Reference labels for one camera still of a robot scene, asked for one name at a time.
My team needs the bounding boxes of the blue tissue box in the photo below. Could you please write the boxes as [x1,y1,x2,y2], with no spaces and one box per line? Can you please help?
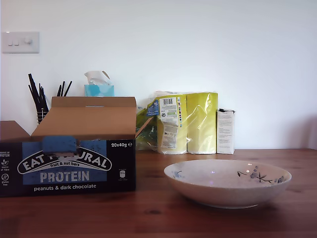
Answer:
[84,83,115,97]

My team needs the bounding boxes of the small white printed carton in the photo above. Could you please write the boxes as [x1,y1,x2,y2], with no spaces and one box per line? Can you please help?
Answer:
[216,108,236,154]

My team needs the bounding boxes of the white floral ceramic plate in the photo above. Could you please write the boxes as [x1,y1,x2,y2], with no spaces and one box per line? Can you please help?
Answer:
[163,159,293,209]

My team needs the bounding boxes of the Eat Natural carton box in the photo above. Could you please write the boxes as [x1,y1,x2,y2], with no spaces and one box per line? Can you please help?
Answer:
[0,96,137,198]

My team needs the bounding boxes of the green plastic bag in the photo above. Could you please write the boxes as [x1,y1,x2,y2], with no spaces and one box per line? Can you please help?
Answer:
[135,106,159,151]

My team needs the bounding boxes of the yellow-green paper towel pack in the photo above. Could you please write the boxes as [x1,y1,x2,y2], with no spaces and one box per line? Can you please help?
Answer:
[155,90,219,155]

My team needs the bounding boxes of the white tissue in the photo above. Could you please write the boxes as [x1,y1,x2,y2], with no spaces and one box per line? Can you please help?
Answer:
[84,70,112,86]

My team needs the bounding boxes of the black wire stick holder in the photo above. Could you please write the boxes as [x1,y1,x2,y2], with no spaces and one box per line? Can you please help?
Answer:
[36,108,50,124]

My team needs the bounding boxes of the white wall light switch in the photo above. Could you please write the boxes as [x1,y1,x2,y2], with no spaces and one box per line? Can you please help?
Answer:
[1,31,40,54]

